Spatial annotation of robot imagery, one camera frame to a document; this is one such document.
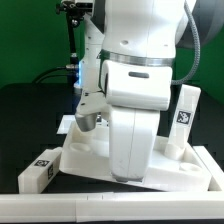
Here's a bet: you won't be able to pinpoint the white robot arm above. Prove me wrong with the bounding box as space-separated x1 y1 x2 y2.
76 0 224 181

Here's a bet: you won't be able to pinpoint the white fence bar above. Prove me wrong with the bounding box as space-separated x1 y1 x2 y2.
194 146 224 192
0 191 224 223

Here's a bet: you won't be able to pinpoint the white front fence bar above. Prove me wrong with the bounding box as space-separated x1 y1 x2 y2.
0 191 224 223

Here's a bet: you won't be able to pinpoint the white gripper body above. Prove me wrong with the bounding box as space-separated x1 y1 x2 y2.
101 60 172 182

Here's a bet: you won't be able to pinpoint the white marker sheet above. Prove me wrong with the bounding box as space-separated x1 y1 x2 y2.
57 115 108 134

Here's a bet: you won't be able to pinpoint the black cables behind base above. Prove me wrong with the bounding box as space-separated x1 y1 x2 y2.
32 64 81 84

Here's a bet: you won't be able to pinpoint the white right fence bar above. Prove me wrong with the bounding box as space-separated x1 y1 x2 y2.
194 146 224 192

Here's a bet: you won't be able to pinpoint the black camera on stand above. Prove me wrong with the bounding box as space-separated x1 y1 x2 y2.
56 0 93 85

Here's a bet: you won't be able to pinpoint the white desk top tray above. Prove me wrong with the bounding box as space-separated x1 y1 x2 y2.
59 122 211 192

